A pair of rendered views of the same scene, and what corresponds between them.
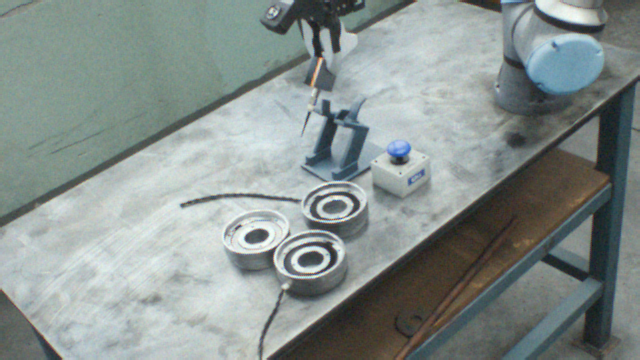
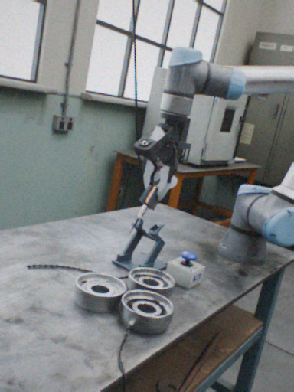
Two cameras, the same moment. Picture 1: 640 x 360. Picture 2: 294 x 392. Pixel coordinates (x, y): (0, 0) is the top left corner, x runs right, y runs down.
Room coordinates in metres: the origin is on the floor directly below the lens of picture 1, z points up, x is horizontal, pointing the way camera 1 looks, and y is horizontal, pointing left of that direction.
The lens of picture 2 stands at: (0.17, 0.37, 1.24)
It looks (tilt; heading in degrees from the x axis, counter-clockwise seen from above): 13 degrees down; 339
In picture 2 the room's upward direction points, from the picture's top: 12 degrees clockwise
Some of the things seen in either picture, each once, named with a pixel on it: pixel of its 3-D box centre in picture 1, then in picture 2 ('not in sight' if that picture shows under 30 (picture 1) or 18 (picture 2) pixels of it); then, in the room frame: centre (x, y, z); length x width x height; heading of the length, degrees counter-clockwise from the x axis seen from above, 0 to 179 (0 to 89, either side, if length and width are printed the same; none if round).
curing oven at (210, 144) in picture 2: not in sight; (199, 120); (3.34, -1.13, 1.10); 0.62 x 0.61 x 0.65; 127
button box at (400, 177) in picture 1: (403, 168); (186, 271); (1.10, -0.13, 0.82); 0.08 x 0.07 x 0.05; 127
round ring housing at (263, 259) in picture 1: (257, 240); (99, 292); (0.97, 0.12, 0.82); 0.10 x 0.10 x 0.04
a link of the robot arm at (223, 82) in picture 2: not in sight; (217, 81); (1.19, -0.14, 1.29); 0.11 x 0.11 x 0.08; 88
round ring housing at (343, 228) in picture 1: (335, 211); (150, 285); (1.02, 0.00, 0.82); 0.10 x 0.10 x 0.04
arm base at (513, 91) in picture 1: (534, 71); (245, 240); (1.29, -0.41, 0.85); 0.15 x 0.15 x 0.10
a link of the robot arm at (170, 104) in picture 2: not in sight; (174, 106); (1.18, -0.04, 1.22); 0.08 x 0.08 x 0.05
